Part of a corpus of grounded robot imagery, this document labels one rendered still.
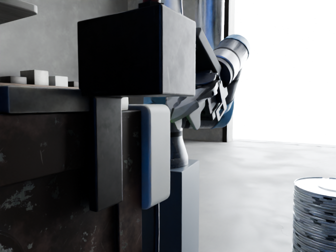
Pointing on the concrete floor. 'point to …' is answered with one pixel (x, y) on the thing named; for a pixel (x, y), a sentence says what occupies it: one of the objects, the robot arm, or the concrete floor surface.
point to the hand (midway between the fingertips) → (172, 113)
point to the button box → (154, 159)
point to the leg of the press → (61, 175)
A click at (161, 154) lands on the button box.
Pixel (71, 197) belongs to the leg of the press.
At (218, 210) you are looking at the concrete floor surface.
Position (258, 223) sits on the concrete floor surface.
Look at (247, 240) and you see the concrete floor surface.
